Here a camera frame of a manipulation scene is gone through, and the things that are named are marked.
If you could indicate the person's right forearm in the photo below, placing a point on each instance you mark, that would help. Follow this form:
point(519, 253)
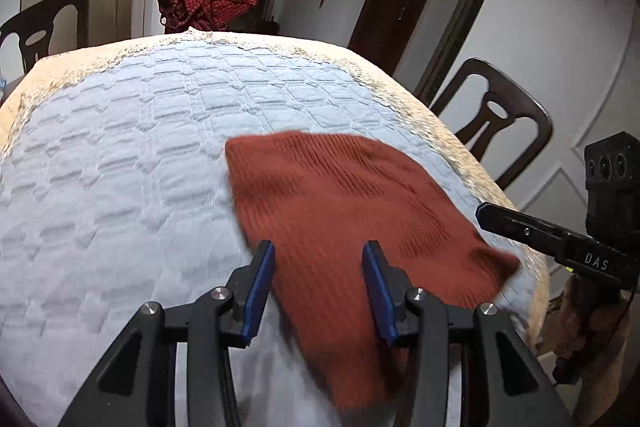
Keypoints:
point(607, 337)

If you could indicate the beige quilted table cover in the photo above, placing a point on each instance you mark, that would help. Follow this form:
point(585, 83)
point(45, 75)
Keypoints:
point(535, 297)

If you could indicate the dark wooden chair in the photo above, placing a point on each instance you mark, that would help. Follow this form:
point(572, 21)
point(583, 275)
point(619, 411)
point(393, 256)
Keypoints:
point(537, 127)
point(75, 22)

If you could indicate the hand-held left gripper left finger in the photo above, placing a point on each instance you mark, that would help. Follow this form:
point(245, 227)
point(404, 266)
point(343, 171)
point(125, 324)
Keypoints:
point(257, 287)

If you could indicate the rust knit sweater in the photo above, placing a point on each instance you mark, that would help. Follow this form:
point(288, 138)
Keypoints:
point(325, 207)

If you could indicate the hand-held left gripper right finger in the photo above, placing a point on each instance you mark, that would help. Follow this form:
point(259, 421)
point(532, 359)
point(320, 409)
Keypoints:
point(377, 292)

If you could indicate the blue quilted lace-edged mat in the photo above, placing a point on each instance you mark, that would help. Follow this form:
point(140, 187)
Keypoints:
point(125, 157)

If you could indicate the grey framed door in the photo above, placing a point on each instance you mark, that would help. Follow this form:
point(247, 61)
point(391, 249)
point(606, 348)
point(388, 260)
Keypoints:
point(450, 37)

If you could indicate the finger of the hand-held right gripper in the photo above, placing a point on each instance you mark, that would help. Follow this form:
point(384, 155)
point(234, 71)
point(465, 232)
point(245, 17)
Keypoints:
point(520, 227)

